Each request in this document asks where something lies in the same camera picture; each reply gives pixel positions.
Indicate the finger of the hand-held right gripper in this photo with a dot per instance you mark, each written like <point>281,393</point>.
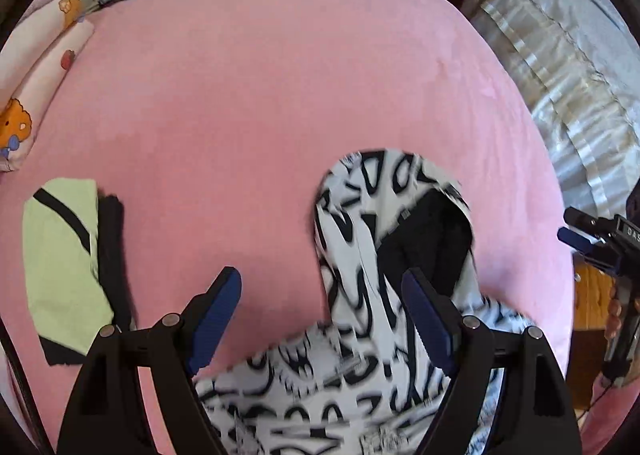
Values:
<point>585,220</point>
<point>575,237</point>

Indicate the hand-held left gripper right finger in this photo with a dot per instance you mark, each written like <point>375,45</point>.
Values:
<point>430,325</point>

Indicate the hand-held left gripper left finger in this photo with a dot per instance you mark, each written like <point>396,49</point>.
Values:
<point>220,315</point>

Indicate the black white printed hoodie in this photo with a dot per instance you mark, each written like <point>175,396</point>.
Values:
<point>350,245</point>

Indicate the wooden cabinet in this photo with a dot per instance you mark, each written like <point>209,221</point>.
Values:
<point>595,295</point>

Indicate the white curtain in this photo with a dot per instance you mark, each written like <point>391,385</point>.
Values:
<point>565,60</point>

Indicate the green black folded garment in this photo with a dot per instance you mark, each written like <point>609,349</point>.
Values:
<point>60,260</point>

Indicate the pink bed cover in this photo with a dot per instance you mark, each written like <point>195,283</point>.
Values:
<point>250,85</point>

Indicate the cartoon printed blanket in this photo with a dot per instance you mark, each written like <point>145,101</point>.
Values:
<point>30,85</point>

